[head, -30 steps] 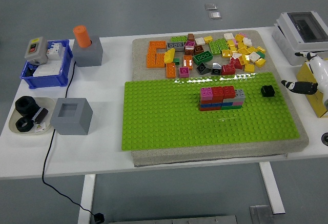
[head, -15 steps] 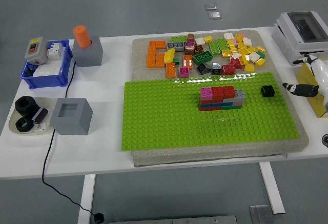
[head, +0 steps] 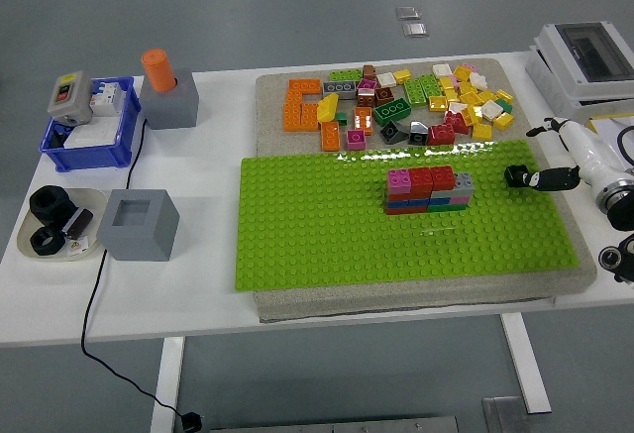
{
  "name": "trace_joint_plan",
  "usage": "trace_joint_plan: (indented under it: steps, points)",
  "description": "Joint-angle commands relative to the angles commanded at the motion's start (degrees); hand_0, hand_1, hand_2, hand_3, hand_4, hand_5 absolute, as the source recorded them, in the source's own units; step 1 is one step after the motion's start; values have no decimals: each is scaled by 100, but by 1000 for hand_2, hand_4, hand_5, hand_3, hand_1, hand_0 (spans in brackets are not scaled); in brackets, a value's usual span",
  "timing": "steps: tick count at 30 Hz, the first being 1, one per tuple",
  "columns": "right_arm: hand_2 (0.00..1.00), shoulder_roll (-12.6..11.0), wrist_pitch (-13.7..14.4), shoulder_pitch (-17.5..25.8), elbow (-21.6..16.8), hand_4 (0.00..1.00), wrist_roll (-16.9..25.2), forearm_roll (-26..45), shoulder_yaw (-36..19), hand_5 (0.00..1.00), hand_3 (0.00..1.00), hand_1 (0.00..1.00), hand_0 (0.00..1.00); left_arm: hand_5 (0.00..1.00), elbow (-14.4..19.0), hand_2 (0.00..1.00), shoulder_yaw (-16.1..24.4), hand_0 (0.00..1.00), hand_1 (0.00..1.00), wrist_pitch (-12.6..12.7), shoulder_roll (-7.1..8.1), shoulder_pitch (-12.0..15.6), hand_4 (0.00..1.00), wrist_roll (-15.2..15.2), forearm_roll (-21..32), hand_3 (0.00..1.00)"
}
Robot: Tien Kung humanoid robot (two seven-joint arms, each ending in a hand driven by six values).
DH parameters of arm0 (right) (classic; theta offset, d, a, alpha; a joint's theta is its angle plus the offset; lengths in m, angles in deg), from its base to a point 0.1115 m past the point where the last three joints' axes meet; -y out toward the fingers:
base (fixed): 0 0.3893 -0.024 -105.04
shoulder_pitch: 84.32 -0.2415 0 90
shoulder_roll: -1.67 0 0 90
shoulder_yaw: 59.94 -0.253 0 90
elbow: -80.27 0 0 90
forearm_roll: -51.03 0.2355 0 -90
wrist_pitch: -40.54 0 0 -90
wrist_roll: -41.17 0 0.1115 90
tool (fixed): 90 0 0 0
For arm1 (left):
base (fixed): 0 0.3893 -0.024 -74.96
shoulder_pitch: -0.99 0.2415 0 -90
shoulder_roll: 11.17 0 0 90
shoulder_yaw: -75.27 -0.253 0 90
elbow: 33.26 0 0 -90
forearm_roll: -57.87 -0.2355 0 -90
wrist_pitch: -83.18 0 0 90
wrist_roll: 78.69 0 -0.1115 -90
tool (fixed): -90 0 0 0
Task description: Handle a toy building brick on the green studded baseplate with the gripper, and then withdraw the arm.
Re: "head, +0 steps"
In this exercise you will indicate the green flat toy brick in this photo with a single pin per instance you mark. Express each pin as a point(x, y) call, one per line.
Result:
point(446, 208)

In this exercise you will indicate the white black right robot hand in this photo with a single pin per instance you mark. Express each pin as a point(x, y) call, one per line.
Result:
point(592, 153)

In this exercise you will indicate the brown square toy brick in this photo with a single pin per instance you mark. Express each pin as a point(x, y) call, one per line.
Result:
point(366, 100)
point(370, 72)

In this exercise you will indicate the beige shallow tray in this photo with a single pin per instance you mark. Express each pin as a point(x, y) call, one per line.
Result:
point(96, 205)

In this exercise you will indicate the black sloped toy brick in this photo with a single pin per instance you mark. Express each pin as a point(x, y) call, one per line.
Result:
point(515, 176)

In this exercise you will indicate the orange brick white studs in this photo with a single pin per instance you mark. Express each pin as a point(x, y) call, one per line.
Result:
point(363, 120)

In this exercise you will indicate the small black hex nut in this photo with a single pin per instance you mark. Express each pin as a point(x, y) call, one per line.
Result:
point(47, 242)

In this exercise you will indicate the red tall toy brick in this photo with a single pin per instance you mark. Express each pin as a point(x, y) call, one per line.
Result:
point(421, 181)

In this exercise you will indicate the grey push-button switch box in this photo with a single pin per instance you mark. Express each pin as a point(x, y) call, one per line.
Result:
point(69, 96)

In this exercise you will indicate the white flat switch plate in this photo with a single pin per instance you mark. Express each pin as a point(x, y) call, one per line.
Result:
point(91, 135)

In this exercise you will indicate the blue plastic bin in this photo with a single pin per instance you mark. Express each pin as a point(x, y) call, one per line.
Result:
point(89, 158)

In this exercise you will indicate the white table leg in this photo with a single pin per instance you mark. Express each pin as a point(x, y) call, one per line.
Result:
point(527, 363)
point(166, 383)

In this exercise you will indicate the white junction box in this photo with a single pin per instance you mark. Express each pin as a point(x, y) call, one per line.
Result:
point(550, 86)

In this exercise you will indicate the small grey metal plate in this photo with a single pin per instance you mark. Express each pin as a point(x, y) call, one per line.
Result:
point(502, 415)

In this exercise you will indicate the grey block square recess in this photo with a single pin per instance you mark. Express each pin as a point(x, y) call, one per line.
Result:
point(141, 235)

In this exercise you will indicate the white square toy brick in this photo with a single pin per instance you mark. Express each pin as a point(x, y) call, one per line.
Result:
point(478, 80)
point(492, 108)
point(458, 107)
point(386, 79)
point(441, 70)

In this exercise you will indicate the orange long toy brick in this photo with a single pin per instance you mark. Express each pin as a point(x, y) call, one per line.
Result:
point(293, 113)
point(304, 86)
point(330, 136)
point(310, 117)

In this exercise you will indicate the dark grey sloped brick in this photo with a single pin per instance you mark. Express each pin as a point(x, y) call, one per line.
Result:
point(391, 132)

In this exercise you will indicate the long grey metal plate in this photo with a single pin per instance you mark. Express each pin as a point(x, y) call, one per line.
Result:
point(337, 425)

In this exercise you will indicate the yellow sloped toy brick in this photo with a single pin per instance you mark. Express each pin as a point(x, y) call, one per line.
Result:
point(327, 107)

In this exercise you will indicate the magenta square toy brick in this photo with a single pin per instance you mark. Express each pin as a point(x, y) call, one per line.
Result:
point(367, 87)
point(356, 140)

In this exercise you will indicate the white enclosure clear lid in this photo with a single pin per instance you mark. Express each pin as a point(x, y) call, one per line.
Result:
point(589, 56)

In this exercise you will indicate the yellow white cardboard box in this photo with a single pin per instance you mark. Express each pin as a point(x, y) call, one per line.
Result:
point(614, 128)

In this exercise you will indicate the black part in bin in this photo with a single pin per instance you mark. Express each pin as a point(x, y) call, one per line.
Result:
point(57, 140)

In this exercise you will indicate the pink flat toy brick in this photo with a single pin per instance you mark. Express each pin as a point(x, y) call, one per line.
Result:
point(460, 200)

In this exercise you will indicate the lime green long brick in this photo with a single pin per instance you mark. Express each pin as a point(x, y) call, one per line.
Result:
point(413, 91)
point(345, 75)
point(430, 86)

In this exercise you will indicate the large black hex nut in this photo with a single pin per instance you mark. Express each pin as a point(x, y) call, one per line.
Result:
point(49, 202)

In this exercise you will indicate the blue flat toy brick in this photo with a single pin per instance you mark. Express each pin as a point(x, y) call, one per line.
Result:
point(406, 202)

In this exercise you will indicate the black silver sloped brick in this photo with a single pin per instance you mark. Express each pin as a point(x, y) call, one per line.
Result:
point(419, 132)

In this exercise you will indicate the white circuit breaker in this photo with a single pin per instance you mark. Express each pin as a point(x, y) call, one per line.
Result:
point(105, 98)

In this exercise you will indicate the orange cylinder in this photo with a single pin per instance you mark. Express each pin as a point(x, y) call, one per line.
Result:
point(158, 70)

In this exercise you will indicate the dark green long brick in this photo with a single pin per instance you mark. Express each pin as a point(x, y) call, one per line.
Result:
point(392, 112)

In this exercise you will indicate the green studded baseplate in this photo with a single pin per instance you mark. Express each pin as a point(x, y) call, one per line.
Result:
point(322, 225)

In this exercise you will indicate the metal floor socket plate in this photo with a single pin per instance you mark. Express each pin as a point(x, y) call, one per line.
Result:
point(408, 13)
point(414, 30)

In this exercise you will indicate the white warning label tag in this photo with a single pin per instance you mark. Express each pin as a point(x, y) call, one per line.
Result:
point(78, 249)

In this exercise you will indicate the pink square toy brick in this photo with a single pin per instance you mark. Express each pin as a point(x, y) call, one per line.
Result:
point(399, 180)

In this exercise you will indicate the small dark green brick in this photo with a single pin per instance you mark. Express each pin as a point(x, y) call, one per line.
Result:
point(505, 106)
point(342, 117)

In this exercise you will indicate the yellow square toy brick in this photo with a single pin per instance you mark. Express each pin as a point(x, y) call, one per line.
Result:
point(438, 104)
point(481, 131)
point(461, 74)
point(452, 93)
point(488, 96)
point(503, 121)
point(504, 95)
point(402, 75)
point(471, 99)
point(466, 87)
point(473, 115)

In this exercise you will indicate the dark brown square brick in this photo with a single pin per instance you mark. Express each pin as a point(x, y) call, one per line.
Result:
point(384, 96)

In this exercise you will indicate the brown sanding roller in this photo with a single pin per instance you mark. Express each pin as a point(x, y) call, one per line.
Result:
point(79, 222)

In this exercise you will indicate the dark orange flat brick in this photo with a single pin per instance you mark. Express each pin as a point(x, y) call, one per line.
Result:
point(406, 210)

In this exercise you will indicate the grey block round hole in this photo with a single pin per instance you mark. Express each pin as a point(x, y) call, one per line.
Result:
point(171, 106)

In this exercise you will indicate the grey long toy brick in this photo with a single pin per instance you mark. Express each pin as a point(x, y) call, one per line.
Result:
point(340, 88)
point(463, 183)

